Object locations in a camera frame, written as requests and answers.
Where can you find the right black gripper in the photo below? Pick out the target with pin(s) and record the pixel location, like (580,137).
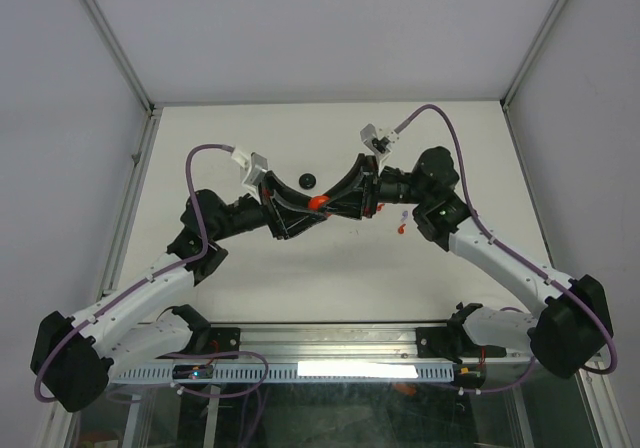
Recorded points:
(357,203)

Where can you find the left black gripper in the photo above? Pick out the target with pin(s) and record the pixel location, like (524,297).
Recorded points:
(282,220)

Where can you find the orange charging case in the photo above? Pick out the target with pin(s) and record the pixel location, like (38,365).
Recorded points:
(317,202)

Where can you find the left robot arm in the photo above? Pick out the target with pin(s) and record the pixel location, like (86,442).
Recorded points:
(76,357)

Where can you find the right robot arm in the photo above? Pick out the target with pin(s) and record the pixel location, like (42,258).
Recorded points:
(569,319)

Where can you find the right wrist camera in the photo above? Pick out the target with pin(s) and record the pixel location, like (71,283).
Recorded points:
(379,141)

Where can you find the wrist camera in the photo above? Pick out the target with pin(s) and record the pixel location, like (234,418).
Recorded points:
(379,141)
(253,168)

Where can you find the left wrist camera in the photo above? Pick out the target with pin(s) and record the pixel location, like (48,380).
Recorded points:
(253,168)

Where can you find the aluminium mounting rail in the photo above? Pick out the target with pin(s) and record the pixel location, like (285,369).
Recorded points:
(280,343)

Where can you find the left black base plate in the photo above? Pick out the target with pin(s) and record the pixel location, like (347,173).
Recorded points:
(221,339)

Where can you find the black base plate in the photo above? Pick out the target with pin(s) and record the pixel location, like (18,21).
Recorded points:
(439,342)
(221,339)

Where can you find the left aluminium frame post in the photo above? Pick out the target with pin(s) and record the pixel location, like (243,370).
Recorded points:
(118,55)

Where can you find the aluminium frame post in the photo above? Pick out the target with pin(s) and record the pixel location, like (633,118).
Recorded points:
(533,52)
(118,55)

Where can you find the white slotted cable duct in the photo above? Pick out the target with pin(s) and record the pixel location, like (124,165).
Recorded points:
(298,372)

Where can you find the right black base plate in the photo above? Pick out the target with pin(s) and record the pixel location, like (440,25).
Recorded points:
(439,342)

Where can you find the right aluminium frame post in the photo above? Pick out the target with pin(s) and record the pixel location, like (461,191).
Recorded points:
(533,52)

